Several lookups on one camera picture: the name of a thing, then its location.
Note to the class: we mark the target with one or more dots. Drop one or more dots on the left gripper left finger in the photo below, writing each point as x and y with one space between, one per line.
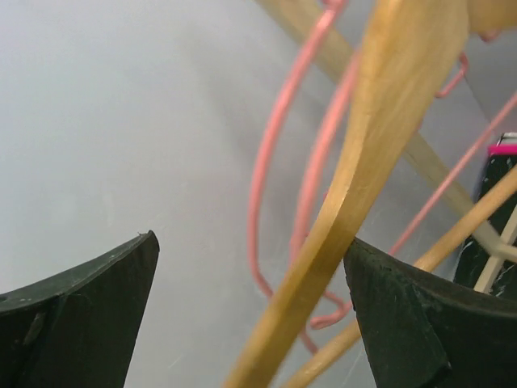
79 327

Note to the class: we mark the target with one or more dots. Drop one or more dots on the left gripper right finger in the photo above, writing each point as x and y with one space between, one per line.
420 330

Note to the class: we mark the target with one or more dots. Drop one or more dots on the pink curved wire hanger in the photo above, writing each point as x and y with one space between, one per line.
484 234

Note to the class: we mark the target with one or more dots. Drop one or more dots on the wooden hanger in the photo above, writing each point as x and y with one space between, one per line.
406 53

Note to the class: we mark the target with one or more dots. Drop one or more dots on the pink wavy wire hanger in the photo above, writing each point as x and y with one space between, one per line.
317 33

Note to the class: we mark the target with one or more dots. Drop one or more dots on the pink tape strip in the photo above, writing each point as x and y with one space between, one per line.
509 149

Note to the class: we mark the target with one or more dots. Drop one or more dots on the wooden garment rack frame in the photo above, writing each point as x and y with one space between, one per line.
334 53

